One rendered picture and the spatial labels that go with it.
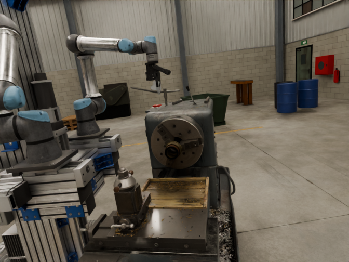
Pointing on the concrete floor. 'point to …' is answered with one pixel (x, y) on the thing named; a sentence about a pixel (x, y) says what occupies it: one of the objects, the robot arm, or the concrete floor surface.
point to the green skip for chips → (219, 110)
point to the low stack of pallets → (70, 122)
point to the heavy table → (243, 91)
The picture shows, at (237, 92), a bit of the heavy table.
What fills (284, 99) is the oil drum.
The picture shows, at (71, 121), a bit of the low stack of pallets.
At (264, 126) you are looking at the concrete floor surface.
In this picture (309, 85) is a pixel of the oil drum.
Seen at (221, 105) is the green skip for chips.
